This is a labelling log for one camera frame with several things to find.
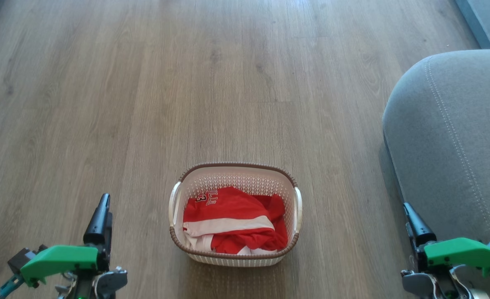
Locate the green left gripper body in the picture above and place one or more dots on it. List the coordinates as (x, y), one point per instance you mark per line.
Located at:
(58, 259)

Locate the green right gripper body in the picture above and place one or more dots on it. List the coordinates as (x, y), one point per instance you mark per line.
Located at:
(462, 251)

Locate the red and white shirt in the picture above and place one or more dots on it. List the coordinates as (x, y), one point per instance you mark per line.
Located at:
(228, 211)

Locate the white woven laundry basket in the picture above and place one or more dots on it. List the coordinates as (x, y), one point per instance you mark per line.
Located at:
(236, 176)

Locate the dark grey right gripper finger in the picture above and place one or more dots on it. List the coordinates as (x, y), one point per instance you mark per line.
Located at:
(417, 228)

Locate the grey fabric sofa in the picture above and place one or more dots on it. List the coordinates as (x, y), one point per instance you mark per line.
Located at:
(448, 137)

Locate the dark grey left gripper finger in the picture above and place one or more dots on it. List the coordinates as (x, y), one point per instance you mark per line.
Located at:
(98, 222)

